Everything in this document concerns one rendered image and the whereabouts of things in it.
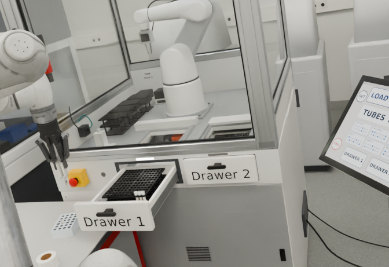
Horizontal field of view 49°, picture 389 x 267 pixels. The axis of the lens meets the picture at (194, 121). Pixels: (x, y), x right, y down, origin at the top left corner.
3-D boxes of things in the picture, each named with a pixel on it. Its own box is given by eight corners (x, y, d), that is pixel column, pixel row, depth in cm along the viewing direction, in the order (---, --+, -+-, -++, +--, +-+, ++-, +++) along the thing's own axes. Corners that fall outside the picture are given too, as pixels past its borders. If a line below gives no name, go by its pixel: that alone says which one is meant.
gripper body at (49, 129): (32, 125, 156) (39, 148, 159) (54, 121, 155) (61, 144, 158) (39, 119, 163) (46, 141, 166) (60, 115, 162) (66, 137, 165)
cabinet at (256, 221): (308, 344, 186) (286, 183, 161) (103, 327, 219) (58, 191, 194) (312, 222, 271) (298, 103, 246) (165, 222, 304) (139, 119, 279)
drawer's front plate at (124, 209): (153, 230, 144) (146, 203, 140) (80, 231, 153) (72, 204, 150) (155, 227, 145) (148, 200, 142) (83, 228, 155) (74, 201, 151)
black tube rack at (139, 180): (147, 211, 154) (144, 195, 152) (105, 211, 160) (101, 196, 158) (168, 181, 174) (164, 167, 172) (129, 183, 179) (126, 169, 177)
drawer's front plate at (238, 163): (258, 182, 162) (254, 156, 159) (187, 185, 172) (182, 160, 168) (259, 179, 164) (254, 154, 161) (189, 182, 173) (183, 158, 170)
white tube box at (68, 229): (73, 236, 162) (70, 227, 161) (52, 239, 163) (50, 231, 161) (83, 219, 174) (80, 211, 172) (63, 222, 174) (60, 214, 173)
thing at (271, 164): (282, 183, 162) (278, 148, 157) (59, 191, 194) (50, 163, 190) (296, 104, 247) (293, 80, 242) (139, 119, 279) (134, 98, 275)
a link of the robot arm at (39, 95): (54, 99, 164) (19, 109, 159) (42, 60, 159) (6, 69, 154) (57, 105, 154) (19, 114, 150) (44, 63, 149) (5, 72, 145)
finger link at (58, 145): (53, 132, 163) (57, 131, 162) (63, 158, 166) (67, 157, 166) (50, 136, 159) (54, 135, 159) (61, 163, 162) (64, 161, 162)
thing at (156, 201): (150, 224, 146) (146, 208, 144) (85, 224, 154) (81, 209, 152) (184, 171, 181) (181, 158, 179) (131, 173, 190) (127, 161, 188)
